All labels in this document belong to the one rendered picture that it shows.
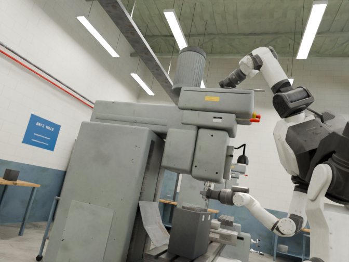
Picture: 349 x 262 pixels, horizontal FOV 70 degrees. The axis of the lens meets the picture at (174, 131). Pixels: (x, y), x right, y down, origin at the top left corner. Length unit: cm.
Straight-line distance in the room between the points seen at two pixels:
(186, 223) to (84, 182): 77
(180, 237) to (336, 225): 58
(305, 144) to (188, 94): 80
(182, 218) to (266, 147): 724
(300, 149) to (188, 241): 60
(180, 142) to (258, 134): 690
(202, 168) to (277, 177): 671
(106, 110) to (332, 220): 146
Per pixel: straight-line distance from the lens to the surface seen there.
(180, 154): 154
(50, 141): 639
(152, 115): 169
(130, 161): 153
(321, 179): 102
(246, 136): 835
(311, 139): 117
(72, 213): 170
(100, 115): 187
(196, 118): 158
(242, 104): 156
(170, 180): 843
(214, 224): 170
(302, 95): 132
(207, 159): 152
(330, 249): 104
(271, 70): 133
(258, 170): 815
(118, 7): 406
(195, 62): 180
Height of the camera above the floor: 122
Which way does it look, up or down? 13 degrees up
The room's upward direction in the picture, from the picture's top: 11 degrees clockwise
